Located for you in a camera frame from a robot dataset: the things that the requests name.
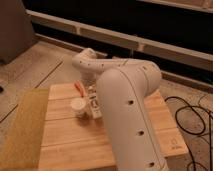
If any black cable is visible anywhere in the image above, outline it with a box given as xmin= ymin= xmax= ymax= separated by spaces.
xmin=164 ymin=93 xmax=213 ymax=171

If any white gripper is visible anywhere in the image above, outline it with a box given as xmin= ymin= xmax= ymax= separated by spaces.
xmin=74 ymin=72 xmax=97 ymax=96

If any grey cabinet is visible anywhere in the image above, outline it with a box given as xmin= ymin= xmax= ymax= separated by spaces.
xmin=0 ymin=0 xmax=37 ymax=64

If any yellow green mat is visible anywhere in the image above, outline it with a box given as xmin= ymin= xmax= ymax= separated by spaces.
xmin=0 ymin=89 xmax=49 ymax=171

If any white plastic cup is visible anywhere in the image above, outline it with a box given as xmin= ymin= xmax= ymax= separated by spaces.
xmin=70 ymin=98 xmax=87 ymax=118

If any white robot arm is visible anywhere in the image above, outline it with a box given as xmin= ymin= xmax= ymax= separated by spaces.
xmin=72 ymin=48 xmax=169 ymax=171

